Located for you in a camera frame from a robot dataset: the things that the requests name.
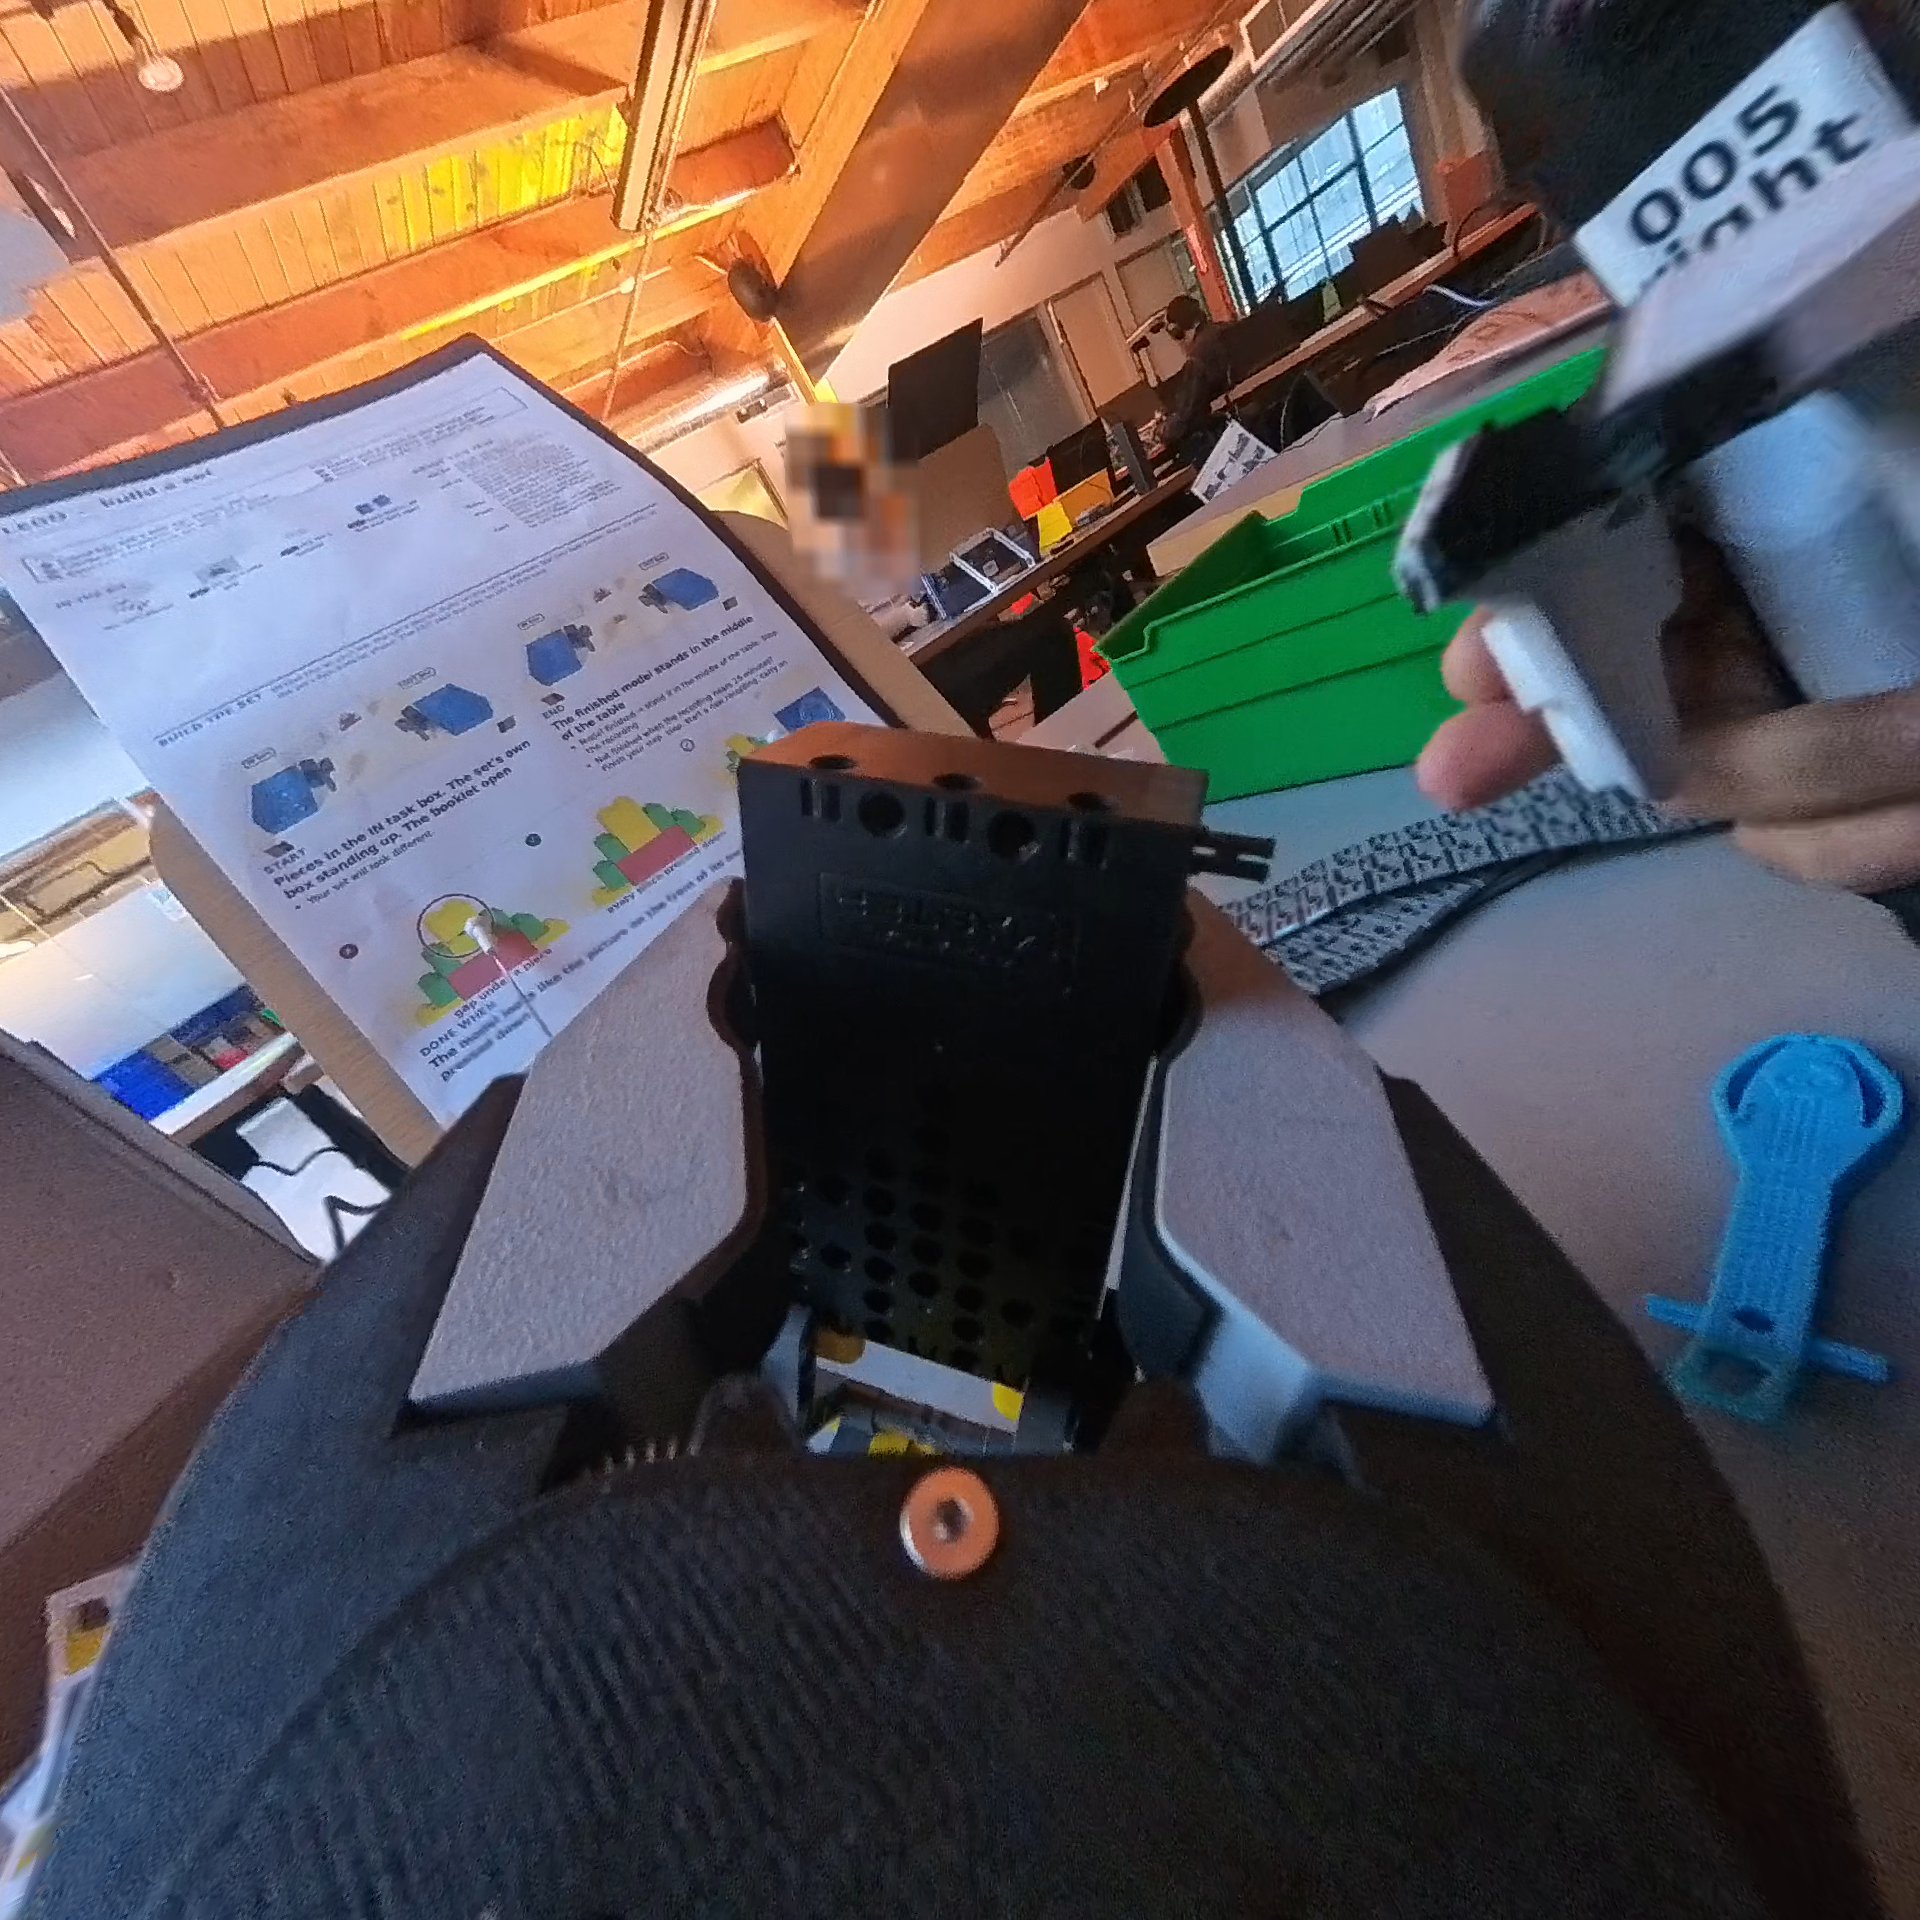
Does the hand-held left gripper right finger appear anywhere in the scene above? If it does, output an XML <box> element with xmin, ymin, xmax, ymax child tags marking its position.
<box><xmin>1115</xmin><ymin>888</ymin><xmax>1501</xmax><ymax>1469</ymax></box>

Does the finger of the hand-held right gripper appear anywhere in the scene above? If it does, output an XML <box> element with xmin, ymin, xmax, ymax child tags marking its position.
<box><xmin>1391</xmin><ymin>401</ymin><xmax>1700</xmax><ymax>803</ymax></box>

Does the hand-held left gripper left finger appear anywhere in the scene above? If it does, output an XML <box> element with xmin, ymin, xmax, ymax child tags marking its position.
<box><xmin>404</xmin><ymin>882</ymin><xmax>782</xmax><ymax>1420</ymax></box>

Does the black perforated brick box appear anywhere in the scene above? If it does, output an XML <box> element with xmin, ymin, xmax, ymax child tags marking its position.
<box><xmin>734</xmin><ymin>724</ymin><xmax>1277</xmax><ymax>1457</ymax></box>

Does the blue brick separator tool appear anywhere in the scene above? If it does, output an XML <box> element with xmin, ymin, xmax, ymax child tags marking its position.
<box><xmin>1641</xmin><ymin>1032</ymin><xmax>1908</xmax><ymax>1427</ymax></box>

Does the grey desk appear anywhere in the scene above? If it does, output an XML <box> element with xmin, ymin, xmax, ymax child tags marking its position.
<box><xmin>1020</xmin><ymin>681</ymin><xmax>1920</xmax><ymax>1920</ymax></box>

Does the person's right hand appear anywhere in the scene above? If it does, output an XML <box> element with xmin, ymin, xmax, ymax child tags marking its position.
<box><xmin>1414</xmin><ymin>570</ymin><xmax>1920</xmax><ymax>901</ymax></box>

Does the large paned window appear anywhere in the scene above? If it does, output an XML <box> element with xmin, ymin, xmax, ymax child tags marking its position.
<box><xmin>1217</xmin><ymin>86</ymin><xmax>1427</xmax><ymax>302</ymax></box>

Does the black and white printed board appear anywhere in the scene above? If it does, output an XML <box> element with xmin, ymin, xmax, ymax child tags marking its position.
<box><xmin>194</xmin><ymin>1079</ymin><xmax>408</xmax><ymax>1262</ymax></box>

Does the green plastic bin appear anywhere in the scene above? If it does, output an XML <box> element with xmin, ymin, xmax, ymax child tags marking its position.
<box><xmin>1093</xmin><ymin>347</ymin><xmax>1614</xmax><ymax>803</ymax></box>

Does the blue plastic bin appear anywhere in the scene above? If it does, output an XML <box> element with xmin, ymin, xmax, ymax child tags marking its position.
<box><xmin>89</xmin><ymin>990</ymin><xmax>288</xmax><ymax>1124</ymax></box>

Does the printed instruction sheet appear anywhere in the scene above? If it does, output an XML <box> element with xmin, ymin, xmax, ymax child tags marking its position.
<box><xmin>0</xmin><ymin>351</ymin><xmax>888</xmax><ymax>1127</ymax></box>

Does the black monitor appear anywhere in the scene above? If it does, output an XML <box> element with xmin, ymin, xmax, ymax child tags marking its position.
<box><xmin>884</xmin><ymin>318</ymin><xmax>984</xmax><ymax>460</ymax></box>

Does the colourful printed booklet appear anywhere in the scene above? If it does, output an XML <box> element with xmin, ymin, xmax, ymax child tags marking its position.
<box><xmin>0</xmin><ymin>1559</ymin><xmax>139</xmax><ymax>1877</ymax></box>

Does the hanging tube light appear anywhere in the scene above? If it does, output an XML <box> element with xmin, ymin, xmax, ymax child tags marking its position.
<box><xmin>612</xmin><ymin>0</ymin><xmax>719</xmax><ymax>233</ymax></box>

